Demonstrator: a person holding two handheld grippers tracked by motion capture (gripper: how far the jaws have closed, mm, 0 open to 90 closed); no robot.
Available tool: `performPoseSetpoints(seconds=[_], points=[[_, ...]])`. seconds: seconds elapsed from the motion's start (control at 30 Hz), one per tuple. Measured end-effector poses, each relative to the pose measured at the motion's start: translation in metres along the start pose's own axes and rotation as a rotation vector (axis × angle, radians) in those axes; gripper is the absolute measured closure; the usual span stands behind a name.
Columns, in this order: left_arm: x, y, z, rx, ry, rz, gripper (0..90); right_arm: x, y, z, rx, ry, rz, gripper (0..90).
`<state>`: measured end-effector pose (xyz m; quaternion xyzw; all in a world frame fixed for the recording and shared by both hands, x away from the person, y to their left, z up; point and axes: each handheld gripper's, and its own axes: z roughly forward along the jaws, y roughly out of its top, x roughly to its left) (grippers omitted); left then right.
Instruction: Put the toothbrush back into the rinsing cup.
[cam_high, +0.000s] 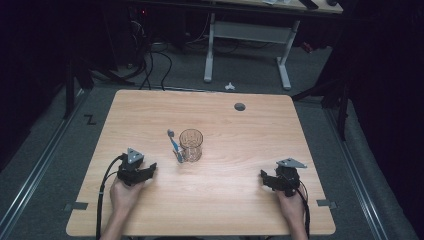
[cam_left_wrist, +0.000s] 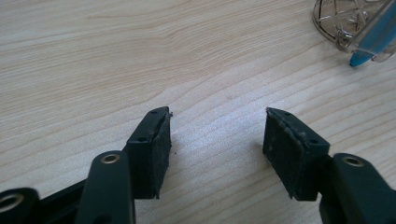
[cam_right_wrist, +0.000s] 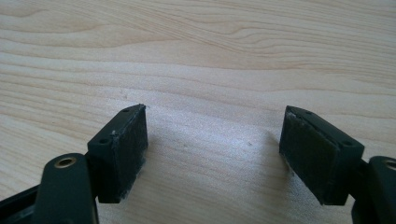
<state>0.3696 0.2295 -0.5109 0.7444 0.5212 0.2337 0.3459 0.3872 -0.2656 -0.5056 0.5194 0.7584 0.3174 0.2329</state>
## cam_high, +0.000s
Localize blue and white toothbrush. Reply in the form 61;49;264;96
166;128;185;165

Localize black floor cables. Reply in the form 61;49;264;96
132;19;174;92

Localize person's right hand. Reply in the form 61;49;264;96
275;186;307;222

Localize grey tape strip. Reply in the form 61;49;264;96
316;198;338;210

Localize clear glass cup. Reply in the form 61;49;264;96
178;128;205;164

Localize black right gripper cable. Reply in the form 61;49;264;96
295;180;312;240

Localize black device on desk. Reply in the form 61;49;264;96
299;0;320;11

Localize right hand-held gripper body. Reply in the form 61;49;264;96
271;157;308;198

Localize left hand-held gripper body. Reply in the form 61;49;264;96
116;147;150;187

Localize metal floor rail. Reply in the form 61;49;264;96
0;89;88;232
324;105;390;240

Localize black metal stand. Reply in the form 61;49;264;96
291;64;352;142
62;54;96;120

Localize white-framed wooden desk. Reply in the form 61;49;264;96
203;0;345;92

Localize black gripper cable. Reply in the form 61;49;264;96
295;180;312;240
95;154;128;240

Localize person's left hand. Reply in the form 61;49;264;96
109;177;146;215

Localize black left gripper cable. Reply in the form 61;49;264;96
95;154;128;240

